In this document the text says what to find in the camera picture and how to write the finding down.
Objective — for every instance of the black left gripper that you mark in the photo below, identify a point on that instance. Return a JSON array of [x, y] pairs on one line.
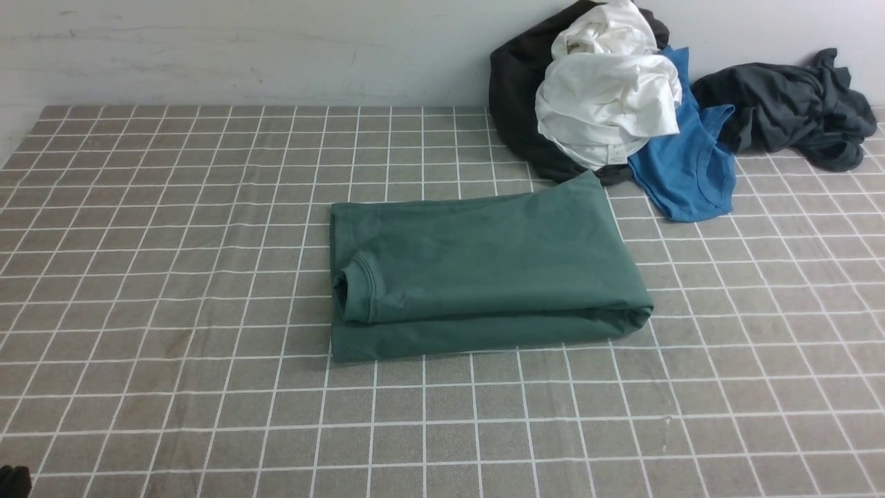
[[15, 482]]

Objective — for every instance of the grey grid-pattern tablecloth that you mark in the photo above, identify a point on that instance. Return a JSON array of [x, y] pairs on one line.
[[165, 305]]

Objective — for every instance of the green long-sleeved shirt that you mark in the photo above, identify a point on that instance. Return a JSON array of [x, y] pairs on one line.
[[437, 277]]

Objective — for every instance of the white crumpled shirt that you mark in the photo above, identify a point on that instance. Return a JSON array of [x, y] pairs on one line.
[[608, 89]]

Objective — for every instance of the blue shirt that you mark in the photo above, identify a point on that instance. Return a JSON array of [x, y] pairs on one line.
[[689, 176]]

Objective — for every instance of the dark grey crumpled garment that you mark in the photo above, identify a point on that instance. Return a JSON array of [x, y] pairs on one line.
[[810, 109]]

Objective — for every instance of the black garment under pile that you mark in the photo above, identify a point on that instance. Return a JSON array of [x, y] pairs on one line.
[[517, 69]]

